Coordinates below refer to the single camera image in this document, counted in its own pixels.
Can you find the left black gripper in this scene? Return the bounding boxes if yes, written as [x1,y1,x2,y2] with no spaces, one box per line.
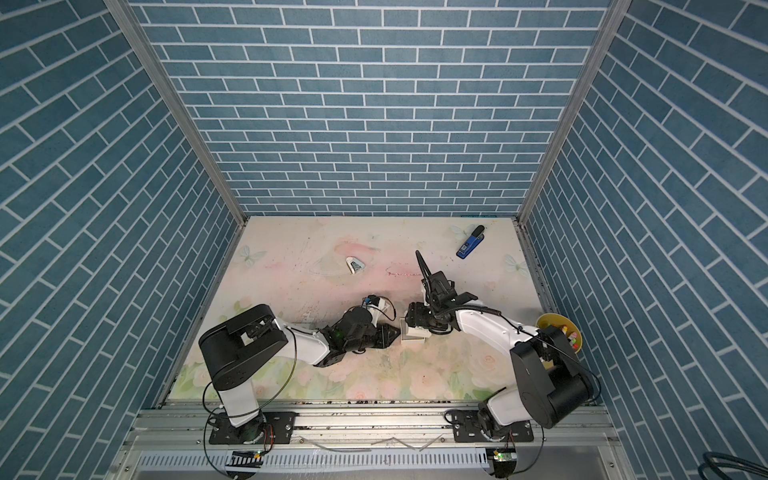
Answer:
[343,324,403,354]

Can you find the white bow box lid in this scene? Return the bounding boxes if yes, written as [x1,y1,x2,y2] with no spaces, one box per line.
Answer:
[402,323,432,343]

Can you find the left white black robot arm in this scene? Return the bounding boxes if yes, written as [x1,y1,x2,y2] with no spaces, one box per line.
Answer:
[198,297,401,428]

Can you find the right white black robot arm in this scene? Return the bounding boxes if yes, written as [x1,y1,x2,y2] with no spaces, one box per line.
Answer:
[404,293,599,438]

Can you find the blue black stapler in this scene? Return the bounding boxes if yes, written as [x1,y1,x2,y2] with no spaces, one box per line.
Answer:
[456,225,485,259]

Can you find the yellow pen cup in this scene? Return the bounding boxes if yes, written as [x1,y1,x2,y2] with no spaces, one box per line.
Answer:
[536,313,583,353]

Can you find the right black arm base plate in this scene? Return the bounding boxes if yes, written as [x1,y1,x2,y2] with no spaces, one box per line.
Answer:
[443,409,534,443]

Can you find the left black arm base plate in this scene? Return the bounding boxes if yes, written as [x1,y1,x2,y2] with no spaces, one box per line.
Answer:
[207,411,297,447]

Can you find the aluminium front rail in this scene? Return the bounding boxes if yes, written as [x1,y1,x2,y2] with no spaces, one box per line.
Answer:
[123,401,621,467]

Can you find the black cable bundle corner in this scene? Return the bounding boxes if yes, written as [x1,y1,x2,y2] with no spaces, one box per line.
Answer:
[697,451,767,480]

